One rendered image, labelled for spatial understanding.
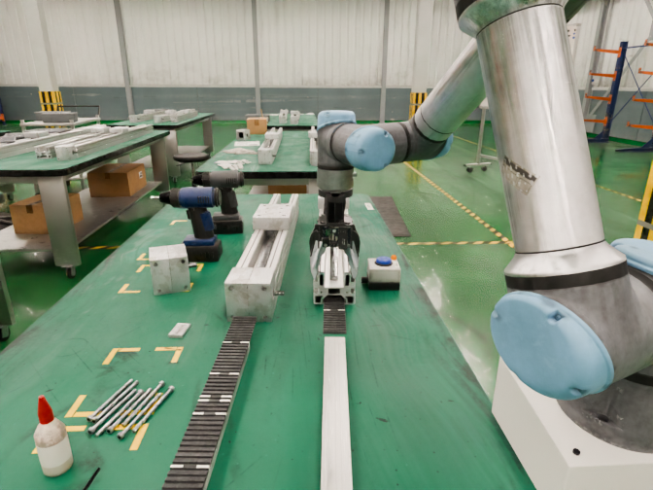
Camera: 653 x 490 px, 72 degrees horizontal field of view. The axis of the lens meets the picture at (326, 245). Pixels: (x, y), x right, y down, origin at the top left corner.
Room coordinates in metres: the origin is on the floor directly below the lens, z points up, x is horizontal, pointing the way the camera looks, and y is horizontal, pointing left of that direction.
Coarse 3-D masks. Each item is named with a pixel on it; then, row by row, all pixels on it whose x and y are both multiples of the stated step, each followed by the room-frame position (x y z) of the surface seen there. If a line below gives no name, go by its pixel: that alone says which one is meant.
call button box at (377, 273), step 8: (368, 264) 1.10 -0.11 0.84; (376, 264) 1.09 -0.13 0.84; (384, 264) 1.09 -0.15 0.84; (392, 264) 1.09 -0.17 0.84; (368, 272) 1.08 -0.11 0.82; (376, 272) 1.06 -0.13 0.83; (384, 272) 1.06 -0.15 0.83; (392, 272) 1.06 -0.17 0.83; (368, 280) 1.08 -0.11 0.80; (376, 280) 1.06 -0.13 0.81; (384, 280) 1.06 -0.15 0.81; (392, 280) 1.06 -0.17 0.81; (368, 288) 1.07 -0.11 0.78; (376, 288) 1.06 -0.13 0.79; (384, 288) 1.06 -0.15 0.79; (392, 288) 1.06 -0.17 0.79
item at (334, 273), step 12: (336, 252) 1.19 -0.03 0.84; (324, 264) 1.03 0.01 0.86; (336, 264) 1.10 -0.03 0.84; (348, 264) 1.03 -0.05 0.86; (324, 276) 0.99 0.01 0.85; (336, 276) 1.03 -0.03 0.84; (348, 276) 1.04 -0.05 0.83; (324, 288) 0.99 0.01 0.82; (336, 288) 0.99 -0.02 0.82; (348, 288) 0.98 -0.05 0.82; (348, 300) 1.00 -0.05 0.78
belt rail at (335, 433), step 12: (336, 348) 0.74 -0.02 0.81; (324, 360) 0.71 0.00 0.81; (336, 360) 0.71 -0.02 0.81; (324, 372) 0.67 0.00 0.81; (336, 372) 0.67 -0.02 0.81; (324, 384) 0.63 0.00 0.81; (336, 384) 0.63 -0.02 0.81; (324, 396) 0.60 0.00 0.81; (336, 396) 0.60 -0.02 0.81; (324, 408) 0.57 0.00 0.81; (336, 408) 0.57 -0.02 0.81; (348, 408) 0.58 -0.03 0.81; (324, 420) 0.55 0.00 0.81; (336, 420) 0.55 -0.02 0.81; (348, 420) 0.55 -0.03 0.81; (324, 432) 0.52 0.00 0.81; (336, 432) 0.52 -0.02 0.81; (348, 432) 0.53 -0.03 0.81; (324, 444) 0.50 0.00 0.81; (336, 444) 0.50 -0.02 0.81; (348, 444) 0.50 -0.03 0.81; (324, 456) 0.48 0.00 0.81; (336, 456) 0.48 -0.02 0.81; (348, 456) 0.48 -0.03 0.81; (324, 468) 0.46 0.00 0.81; (336, 468) 0.46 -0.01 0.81; (348, 468) 0.46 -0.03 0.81; (324, 480) 0.44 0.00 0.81; (336, 480) 0.44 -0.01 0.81; (348, 480) 0.44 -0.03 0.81
